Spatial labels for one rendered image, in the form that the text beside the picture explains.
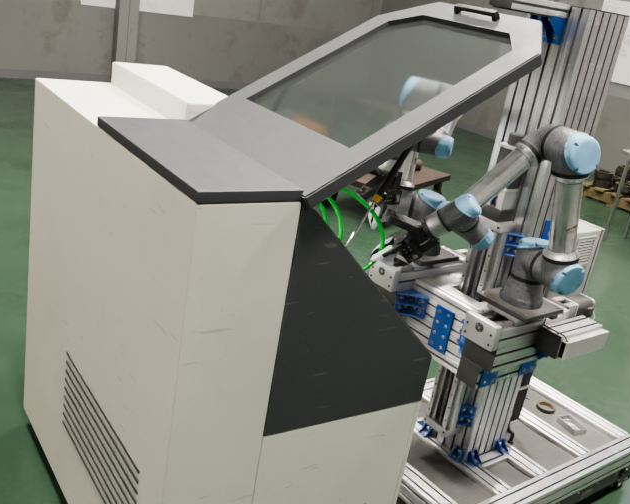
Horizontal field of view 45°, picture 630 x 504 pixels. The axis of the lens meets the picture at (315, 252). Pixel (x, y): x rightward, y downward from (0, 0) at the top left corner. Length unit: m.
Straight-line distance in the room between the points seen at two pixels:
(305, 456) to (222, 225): 0.82
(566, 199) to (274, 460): 1.18
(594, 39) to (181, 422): 1.85
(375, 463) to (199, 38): 10.29
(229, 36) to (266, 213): 10.79
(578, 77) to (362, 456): 1.47
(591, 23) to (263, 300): 1.51
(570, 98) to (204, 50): 9.90
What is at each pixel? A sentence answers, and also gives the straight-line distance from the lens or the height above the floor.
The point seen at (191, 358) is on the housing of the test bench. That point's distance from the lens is 1.86.
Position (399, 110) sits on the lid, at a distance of 2.09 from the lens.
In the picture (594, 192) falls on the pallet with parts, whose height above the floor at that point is 0.09.
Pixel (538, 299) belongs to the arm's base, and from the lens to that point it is 2.70.
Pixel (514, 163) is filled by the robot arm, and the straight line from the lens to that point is 2.46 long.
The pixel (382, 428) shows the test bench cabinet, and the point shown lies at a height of 0.72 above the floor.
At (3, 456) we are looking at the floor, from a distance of 3.34.
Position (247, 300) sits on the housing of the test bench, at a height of 1.22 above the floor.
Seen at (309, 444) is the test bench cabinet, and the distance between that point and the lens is 2.24.
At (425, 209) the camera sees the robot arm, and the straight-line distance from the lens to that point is 2.92.
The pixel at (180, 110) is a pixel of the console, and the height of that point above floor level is 1.52.
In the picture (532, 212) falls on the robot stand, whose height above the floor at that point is 1.31.
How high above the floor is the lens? 1.99
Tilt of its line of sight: 20 degrees down
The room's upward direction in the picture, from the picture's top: 10 degrees clockwise
